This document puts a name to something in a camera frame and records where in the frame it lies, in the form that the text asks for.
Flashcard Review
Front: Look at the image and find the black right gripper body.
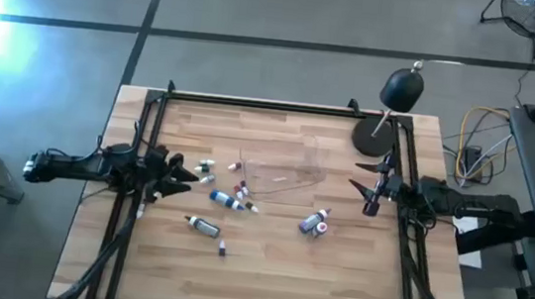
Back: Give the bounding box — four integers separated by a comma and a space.
374, 151, 405, 204

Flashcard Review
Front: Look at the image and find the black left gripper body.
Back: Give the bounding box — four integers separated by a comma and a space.
140, 155, 183, 207

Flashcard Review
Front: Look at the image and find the large blue food colouring bottle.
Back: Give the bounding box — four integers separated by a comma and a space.
207, 188, 248, 213

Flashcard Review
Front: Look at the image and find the large black food colouring bottle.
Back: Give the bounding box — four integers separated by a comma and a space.
182, 214, 224, 241

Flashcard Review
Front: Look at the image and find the large purple food colouring bottle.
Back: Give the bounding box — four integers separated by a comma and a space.
296, 204, 333, 238

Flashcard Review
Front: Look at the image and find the clear plastic bin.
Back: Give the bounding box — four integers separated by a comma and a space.
234, 125, 334, 204

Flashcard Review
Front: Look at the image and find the black desk lamp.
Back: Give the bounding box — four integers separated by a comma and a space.
349, 52, 428, 163

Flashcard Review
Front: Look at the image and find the black power brick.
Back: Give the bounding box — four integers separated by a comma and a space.
460, 145, 485, 183

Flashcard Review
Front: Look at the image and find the white paper sheet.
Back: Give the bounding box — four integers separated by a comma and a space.
448, 208, 489, 270

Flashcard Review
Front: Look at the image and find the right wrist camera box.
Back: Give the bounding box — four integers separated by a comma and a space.
361, 197, 382, 219

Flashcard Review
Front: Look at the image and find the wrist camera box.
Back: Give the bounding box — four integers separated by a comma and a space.
361, 197, 382, 219
149, 143, 172, 163

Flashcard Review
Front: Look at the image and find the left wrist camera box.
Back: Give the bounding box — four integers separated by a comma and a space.
149, 143, 172, 163

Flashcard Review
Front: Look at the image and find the black aluminium rig frame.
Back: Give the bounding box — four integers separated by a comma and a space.
54, 68, 494, 299

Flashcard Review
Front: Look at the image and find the white cable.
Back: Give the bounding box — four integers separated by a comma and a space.
462, 130, 514, 191

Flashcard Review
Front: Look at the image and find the yellow cable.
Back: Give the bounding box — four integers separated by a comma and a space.
453, 103, 520, 186

